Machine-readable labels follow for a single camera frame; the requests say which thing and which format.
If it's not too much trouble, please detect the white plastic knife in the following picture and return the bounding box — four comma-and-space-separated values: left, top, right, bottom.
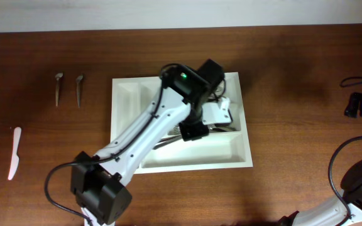
8, 127, 22, 180

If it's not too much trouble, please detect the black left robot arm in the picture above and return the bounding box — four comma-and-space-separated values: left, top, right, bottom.
70, 59, 224, 225

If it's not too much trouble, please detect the small metal spoon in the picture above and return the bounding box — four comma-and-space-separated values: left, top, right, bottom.
55, 72, 63, 107
75, 74, 84, 108

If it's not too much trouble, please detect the black right camera cable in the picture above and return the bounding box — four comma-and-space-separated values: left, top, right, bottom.
327, 75, 362, 226

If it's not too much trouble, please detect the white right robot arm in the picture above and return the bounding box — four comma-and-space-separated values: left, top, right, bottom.
277, 136, 362, 226

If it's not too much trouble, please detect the metal fork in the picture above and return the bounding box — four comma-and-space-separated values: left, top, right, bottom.
168, 126, 181, 135
208, 124, 237, 132

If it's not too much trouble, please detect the white plastic cutlery tray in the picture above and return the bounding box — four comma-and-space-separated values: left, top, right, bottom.
110, 72, 253, 174

